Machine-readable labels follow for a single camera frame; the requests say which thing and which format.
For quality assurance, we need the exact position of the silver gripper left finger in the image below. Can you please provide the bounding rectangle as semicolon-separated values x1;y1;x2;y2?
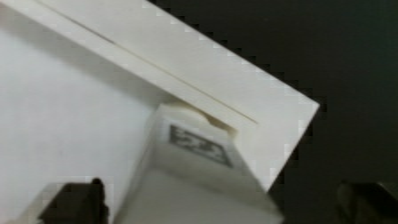
39;178;109;224

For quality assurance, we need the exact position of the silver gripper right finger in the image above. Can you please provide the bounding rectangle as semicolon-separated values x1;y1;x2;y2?
336;182;398;224

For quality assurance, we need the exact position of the white leg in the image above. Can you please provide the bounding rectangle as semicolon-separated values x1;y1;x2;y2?
116;103;285;224

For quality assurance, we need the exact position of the white square tabletop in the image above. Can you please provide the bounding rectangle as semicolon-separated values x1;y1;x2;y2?
0;0;281;224

